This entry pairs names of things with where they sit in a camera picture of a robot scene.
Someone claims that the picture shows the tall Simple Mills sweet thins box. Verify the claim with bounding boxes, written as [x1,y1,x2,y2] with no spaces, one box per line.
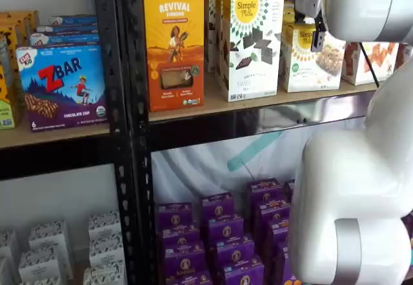
[221,0,285,103]
[202,0,255,73]
[214,0,272,83]

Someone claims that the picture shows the orange Revival cracker box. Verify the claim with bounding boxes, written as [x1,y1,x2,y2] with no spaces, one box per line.
[143,0,205,112]

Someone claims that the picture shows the purple Annie's snack box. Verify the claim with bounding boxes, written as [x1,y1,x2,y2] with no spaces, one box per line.
[210,234,256,267]
[283,179,296,202]
[205,215,245,247]
[252,199,292,244]
[261,218,291,260]
[273,242,299,285]
[201,192,236,224]
[221,255,266,285]
[156,202,194,231]
[165,270,213,285]
[162,242,207,277]
[245,177,284,228]
[159,224,201,250]

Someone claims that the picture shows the blue Clif Kid ZBar box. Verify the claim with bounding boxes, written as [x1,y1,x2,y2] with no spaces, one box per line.
[48,14,98,26]
[29,32,100,46]
[35,23,99,35]
[15,44,108,132]

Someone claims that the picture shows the yellow chocolate chip cookie box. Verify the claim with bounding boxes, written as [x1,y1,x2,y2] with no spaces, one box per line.
[0,10,41,49]
[0,25,21,73]

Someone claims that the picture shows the white black patterned box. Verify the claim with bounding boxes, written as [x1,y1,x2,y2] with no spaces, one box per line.
[88,233,126,266]
[28,219,74,279]
[83,261,127,285]
[0,230,19,262]
[17,245,67,281]
[19,275,63,285]
[88,210,123,238]

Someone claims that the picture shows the yellow green snack box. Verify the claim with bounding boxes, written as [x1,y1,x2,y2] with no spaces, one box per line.
[0,64,17,130]

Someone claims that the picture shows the teal tape strip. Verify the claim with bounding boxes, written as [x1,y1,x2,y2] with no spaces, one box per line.
[227,131,285,173]

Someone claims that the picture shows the white backdrop sheet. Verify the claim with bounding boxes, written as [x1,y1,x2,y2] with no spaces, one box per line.
[150,115,367,208]

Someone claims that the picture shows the black metal shelving unit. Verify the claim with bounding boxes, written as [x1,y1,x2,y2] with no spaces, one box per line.
[0,0,125,285]
[119,0,381,285]

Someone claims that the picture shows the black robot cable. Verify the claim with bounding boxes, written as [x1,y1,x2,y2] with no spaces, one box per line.
[358,41,381,88]

